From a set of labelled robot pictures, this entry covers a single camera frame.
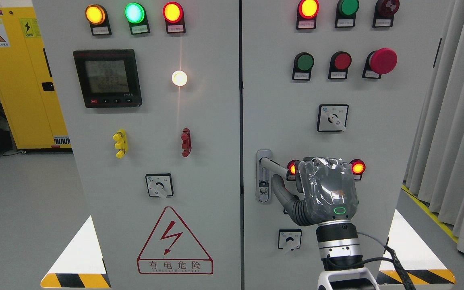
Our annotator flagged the silver door handle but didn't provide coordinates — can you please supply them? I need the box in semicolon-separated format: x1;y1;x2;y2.
256;149;290;203

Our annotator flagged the red-orange indicator light left door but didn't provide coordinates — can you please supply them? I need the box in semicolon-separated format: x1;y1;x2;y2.
163;2;186;34

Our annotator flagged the red-orange indicator right door top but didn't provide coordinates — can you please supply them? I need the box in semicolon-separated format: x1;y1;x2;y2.
296;0;320;30

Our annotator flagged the green indicator right door top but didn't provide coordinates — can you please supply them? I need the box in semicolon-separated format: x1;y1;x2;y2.
335;0;360;28

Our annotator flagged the red terminal connector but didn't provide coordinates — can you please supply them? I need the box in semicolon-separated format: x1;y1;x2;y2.
181;127;192;157

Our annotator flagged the lit red indicator left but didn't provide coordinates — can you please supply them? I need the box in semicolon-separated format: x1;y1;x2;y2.
286;159;300;181

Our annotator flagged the lit red indicator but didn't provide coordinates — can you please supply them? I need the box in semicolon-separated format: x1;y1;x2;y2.
350;159;366;180
286;159;300;181

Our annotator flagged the grey electrical control cabinet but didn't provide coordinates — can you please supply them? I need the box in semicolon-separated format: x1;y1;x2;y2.
33;0;454;290

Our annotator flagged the white lit indicator light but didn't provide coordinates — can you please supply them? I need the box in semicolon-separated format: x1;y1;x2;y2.
172;70;188;87

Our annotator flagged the green push button upper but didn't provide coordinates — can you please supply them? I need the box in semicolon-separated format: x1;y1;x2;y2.
292;52;315;81

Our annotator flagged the yellow terminal connector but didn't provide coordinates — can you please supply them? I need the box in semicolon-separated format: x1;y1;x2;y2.
112;129;128;159

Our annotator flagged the red danger warning sticker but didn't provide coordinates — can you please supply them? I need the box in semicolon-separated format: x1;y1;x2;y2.
137;206;214;275

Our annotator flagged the lit red indicator right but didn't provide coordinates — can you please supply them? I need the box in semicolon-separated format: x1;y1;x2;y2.
350;159;366;180

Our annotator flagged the red push button upper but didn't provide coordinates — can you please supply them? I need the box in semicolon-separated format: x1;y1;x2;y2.
328;51;352;80

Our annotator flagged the black digital power meter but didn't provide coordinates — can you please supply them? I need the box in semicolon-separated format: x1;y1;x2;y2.
73;48;143;108

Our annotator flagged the green lit indicator light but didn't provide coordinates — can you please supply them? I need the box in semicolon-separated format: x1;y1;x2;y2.
124;2;150;35

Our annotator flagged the red emergency stop button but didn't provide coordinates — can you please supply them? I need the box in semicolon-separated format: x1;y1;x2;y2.
362;48;398;79

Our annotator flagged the yellow indicator light top left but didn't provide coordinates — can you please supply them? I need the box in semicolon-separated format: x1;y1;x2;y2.
85;4;111;35

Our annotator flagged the left hazard striped base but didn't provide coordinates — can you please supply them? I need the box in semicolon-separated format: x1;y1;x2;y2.
40;217;111;289

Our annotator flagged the hazard striped base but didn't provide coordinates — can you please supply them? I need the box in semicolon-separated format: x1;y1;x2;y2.
387;210;456;290
40;217;111;289

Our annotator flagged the dark red buzzer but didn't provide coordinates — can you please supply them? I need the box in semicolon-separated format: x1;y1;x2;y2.
372;0;400;28

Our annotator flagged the grey curtain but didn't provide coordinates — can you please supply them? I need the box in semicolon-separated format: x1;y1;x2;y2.
405;0;464;254

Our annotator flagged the right hazard striped base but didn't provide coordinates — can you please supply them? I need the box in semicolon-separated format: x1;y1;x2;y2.
387;210;456;290

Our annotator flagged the yellow safety cabinet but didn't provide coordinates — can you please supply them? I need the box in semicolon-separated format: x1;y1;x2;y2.
0;7;71;150

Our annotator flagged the left door rotary switch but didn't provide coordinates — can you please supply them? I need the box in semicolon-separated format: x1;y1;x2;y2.
145;173;174;199

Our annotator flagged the upper right rotary switch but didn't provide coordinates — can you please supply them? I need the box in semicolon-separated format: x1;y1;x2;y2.
317;104;349;132

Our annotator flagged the lower white rotary switch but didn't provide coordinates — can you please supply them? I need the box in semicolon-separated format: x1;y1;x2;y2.
278;229;302;254

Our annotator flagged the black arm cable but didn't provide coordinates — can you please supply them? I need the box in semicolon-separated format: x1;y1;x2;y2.
329;232;416;290

